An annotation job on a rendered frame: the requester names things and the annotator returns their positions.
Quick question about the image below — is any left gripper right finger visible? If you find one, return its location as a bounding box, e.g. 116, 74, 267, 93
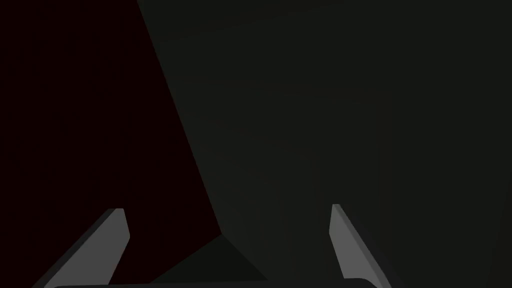
328, 203, 397, 288

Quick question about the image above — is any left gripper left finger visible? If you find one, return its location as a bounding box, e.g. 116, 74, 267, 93
31, 207, 131, 288

